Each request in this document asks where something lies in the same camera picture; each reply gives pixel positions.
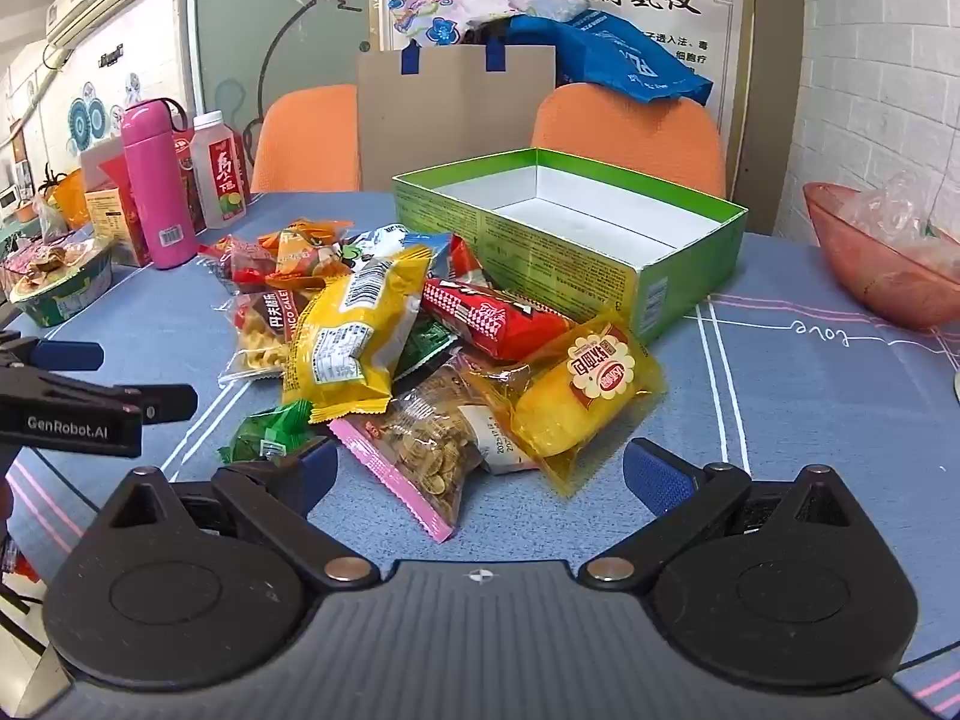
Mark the green cardboard box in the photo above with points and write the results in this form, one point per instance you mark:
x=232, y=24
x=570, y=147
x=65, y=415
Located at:
x=570, y=270

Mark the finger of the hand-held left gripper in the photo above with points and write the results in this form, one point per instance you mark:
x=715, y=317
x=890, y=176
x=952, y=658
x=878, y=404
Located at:
x=71, y=356
x=169, y=401

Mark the clear plastic bag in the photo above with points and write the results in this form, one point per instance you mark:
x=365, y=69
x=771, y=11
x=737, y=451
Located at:
x=896, y=206

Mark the dark red date packet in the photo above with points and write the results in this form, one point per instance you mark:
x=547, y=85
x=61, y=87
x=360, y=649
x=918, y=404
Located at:
x=240, y=262

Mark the clear yellow cake packet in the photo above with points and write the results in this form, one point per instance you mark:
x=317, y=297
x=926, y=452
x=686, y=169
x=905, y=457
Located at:
x=577, y=405

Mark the orange printed snack packet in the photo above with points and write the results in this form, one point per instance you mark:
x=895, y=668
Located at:
x=307, y=262

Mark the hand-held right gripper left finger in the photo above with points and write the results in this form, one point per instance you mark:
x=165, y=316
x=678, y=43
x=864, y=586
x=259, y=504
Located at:
x=319, y=469

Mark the clear twist snack packet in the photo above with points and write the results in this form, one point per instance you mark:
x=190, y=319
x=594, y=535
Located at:
x=259, y=349

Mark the clear orange-edged snack packet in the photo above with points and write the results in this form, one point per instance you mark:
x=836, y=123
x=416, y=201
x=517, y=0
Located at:
x=300, y=227

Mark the pink thermos bottle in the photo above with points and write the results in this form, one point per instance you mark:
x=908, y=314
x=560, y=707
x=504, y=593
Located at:
x=157, y=180

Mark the pink bowl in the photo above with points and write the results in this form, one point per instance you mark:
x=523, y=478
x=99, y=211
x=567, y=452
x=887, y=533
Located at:
x=885, y=277

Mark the small red white packet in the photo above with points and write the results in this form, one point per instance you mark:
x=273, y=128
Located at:
x=466, y=262

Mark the blue flower wall sticker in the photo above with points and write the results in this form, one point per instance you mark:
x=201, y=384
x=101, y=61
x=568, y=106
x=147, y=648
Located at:
x=86, y=124

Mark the large red snack packet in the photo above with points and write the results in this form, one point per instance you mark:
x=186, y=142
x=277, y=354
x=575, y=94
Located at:
x=510, y=326

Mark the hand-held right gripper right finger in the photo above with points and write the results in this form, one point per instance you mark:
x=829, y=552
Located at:
x=658, y=476

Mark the orange chair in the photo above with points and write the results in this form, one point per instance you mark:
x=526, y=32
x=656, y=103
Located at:
x=630, y=127
x=307, y=139

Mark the red carton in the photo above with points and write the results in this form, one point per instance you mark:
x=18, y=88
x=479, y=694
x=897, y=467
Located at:
x=187, y=180

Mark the small green snack packet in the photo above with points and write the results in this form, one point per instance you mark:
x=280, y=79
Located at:
x=262, y=431

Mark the framed wall poster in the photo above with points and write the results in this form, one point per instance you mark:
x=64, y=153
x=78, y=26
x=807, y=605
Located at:
x=720, y=37

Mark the yellow printed box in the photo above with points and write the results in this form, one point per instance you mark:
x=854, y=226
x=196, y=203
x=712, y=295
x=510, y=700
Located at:
x=112, y=225

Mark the large yellow snack packet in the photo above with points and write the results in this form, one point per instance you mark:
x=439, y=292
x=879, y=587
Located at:
x=345, y=345

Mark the brown paper bag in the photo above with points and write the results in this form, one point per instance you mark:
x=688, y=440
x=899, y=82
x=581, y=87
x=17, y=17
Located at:
x=450, y=120

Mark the dark green snack packet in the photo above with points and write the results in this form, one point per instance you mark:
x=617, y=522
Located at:
x=427, y=341

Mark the pink-edged seed packet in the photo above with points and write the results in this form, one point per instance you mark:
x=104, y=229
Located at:
x=427, y=450

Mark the blue snack packet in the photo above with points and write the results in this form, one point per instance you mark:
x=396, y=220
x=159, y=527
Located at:
x=431, y=255

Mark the blue tablecloth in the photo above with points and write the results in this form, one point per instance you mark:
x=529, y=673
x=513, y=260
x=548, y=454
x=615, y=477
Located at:
x=787, y=427

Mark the white green cartoon packet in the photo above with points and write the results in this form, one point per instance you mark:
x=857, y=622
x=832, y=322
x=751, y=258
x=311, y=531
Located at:
x=356, y=255

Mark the blue plastic bag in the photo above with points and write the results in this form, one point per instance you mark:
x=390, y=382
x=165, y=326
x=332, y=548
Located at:
x=622, y=52

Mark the instant noodle bowl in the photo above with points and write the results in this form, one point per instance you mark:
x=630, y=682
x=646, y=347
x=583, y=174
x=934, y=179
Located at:
x=56, y=285

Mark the orange container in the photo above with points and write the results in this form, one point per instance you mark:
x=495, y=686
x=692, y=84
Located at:
x=71, y=199

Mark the frosted glass partition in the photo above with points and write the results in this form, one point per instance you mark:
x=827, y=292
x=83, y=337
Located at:
x=240, y=22

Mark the white juice bottle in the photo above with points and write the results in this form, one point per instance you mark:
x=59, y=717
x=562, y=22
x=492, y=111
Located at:
x=217, y=180

